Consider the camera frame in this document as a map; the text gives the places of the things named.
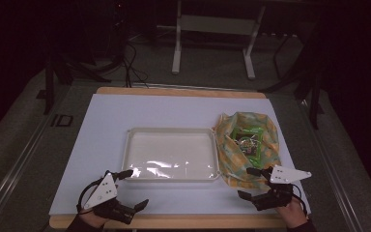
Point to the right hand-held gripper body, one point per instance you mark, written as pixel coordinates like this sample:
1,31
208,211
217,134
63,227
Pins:
285,175

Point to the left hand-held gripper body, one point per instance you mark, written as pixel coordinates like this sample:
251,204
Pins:
103,191

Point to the orange green checked cloth bag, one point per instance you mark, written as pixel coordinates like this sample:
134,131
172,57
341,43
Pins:
228,154

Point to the white plastic tray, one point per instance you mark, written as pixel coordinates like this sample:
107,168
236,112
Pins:
170,151

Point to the person's left hand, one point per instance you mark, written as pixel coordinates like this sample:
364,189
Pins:
91,218

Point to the person's right hand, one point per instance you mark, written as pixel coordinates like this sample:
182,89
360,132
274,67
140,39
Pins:
293,214

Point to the green plastic packet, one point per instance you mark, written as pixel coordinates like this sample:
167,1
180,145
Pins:
254,156

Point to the white table mat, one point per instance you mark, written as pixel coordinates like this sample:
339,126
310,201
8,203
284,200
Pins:
109,129

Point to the black tripod stand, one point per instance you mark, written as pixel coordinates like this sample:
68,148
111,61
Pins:
77,69
314,96

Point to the white metal stand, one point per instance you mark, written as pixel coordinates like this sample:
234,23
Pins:
217,24

